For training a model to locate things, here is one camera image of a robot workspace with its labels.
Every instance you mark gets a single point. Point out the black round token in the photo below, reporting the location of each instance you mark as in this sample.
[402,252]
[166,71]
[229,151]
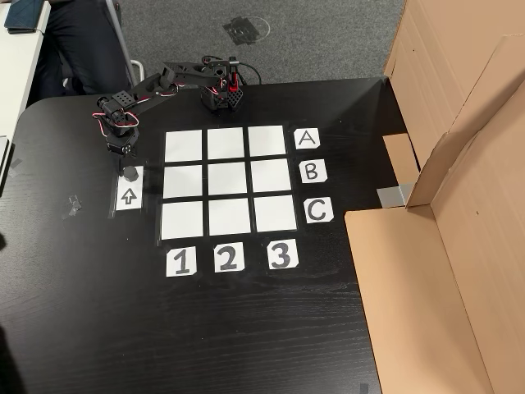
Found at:
[131,172]

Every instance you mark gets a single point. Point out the white paper grid square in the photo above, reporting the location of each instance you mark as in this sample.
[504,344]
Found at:
[227,179]
[229,217]
[182,221]
[226,143]
[183,146]
[270,175]
[275,213]
[183,181]
[266,141]

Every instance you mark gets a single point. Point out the white arrow paper sheet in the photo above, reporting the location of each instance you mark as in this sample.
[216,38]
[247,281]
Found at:
[129,197]

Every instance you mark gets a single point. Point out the crumpled grey tape scrap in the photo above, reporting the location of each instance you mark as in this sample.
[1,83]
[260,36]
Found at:
[73,207]

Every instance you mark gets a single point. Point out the grey tape piece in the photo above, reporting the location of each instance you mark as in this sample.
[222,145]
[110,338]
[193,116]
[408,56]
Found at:
[364,389]
[15,166]

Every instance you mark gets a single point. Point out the person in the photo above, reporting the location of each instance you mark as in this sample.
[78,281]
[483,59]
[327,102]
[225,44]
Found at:
[82,41]

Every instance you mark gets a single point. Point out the silver metal chair leg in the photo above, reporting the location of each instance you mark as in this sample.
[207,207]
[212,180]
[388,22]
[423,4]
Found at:
[120,30]

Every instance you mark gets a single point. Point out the paper label number 1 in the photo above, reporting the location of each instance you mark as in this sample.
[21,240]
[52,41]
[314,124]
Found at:
[170,262]

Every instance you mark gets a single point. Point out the black red bar clamp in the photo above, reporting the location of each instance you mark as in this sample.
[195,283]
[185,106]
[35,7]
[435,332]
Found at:
[234,85]

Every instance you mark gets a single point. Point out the paper label number 2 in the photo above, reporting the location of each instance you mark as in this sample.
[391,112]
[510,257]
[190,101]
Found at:
[218,250]

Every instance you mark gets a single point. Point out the white desk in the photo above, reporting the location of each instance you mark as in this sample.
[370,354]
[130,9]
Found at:
[16,61]

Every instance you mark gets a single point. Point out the dark blue notebook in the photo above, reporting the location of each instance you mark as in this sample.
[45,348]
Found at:
[22,14]

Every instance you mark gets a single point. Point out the black floor tape patch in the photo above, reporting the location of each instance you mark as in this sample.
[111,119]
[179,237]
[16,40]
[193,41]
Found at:
[244,30]

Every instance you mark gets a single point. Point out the paper label letter A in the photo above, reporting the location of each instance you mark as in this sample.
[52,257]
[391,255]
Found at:
[298,143]

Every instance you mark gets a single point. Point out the paper label number 3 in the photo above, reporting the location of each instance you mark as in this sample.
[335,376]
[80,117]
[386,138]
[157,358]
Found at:
[271,262]

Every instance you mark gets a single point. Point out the paper label letter B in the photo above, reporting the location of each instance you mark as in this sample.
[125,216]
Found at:
[304,177]

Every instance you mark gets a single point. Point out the paper label letter C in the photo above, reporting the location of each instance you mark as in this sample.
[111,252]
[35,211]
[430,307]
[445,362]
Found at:
[328,217]

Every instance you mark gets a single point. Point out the large brown cardboard sheet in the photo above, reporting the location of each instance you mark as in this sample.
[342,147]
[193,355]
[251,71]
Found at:
[410,287]
[430,61]

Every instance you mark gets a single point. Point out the grey duct tape strip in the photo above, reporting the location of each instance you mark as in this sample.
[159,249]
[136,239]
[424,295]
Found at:
[391,197]

